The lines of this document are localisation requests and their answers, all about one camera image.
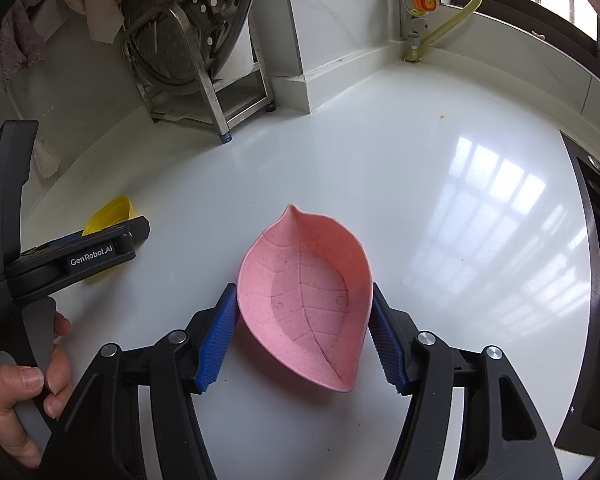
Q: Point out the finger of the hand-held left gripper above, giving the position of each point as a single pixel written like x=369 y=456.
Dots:
x=100 y=256

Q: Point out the pinkish grey hanging cloth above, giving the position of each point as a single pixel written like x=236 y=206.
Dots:
x=22 y=40

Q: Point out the yellow leaf-shaped dish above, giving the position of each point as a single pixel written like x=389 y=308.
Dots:
x=112 y=212

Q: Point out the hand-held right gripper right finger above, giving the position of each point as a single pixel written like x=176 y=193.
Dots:
x=384 y=347

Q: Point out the round pot lid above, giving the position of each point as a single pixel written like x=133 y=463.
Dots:
x=165 y=55

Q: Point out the stainless steel rack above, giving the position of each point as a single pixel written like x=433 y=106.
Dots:
x=215 y=100

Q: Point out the pink leaf-shaped dish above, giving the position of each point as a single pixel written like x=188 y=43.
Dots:
x=305 y=300

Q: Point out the person's left hand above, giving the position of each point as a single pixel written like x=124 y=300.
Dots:
x=10 y=400

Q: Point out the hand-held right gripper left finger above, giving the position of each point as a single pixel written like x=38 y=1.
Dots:
x=220 y=340

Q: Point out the beige hanging cloth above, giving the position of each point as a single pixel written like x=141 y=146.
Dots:
x=100 y=5

